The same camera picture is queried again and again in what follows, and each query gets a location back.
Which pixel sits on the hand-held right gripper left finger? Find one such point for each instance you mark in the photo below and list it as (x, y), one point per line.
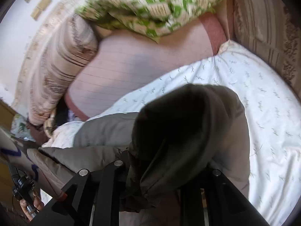
(105, 193)

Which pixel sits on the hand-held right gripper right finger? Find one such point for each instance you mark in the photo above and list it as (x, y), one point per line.
(225, 193)

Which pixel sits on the olive quilted hooded jacket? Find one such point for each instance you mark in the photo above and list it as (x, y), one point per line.
(188, 127)

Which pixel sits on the person's left hand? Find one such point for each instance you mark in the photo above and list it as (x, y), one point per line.
(33, 207)

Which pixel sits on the clear plastic bag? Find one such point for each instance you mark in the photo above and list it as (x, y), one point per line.
(21, 128)

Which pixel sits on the brown cloth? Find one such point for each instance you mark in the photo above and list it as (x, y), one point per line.
(37, 133)

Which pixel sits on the cream patterned cloth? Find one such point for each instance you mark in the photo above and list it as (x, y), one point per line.
(50, 122)

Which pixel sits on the striped floral pillow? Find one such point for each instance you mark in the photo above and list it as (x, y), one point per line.
(58, 70)

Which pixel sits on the white leaf print bed sheet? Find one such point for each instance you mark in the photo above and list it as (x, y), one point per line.
(258, 98)

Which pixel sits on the pink striped pillow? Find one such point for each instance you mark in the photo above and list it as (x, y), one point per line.
(141, 58)

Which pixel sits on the brown striped sofa cushion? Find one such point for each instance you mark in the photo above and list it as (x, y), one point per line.
(265, 23)

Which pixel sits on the green white crocheted blanket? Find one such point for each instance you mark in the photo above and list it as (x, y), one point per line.
(145, 4)

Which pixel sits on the tan wall light switch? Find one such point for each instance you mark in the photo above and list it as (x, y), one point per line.
(45, 1)
(36, 13)

